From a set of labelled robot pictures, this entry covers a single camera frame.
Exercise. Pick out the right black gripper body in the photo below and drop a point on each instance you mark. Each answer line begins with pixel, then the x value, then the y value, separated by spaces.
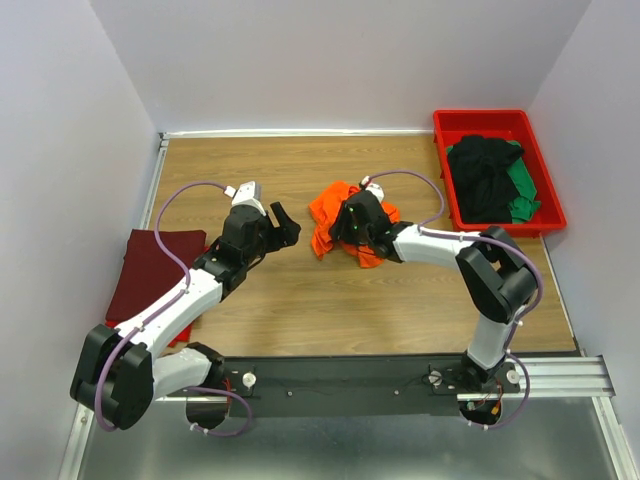
pixel 342 226

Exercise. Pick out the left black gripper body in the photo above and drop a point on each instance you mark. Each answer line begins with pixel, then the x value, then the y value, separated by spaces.
pixel 273 228

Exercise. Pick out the orange t shirt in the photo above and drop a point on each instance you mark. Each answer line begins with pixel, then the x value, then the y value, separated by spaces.
pixel 324 211

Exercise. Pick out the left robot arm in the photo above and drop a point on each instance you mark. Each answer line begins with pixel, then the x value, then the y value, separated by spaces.
pixel 122 370

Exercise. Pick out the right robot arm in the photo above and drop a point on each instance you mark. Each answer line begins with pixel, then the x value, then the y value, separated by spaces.
pixel 503 284

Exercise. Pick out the dark red folded shirt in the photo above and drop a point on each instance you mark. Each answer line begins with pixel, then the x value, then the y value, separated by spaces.
pixel 148 273

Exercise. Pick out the bright red folded shirt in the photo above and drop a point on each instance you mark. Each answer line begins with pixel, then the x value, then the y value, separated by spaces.
pixel 183 337

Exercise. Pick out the black t shirt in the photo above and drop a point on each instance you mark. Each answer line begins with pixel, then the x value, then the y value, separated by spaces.
pixel 479 171

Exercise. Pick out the red plastic bin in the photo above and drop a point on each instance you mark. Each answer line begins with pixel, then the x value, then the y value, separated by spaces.
pixel 450 125

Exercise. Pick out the green t shirt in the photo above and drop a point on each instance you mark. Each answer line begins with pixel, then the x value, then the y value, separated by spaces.
pixel 525 205

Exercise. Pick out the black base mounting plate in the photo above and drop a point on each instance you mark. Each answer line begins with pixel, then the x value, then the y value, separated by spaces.
pixel 348 386

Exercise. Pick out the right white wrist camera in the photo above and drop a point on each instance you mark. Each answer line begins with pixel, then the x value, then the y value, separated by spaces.
pixel 376 190

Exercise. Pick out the aluminium extrusion rail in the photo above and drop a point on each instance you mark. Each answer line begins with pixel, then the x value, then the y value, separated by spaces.
pixel 562 426

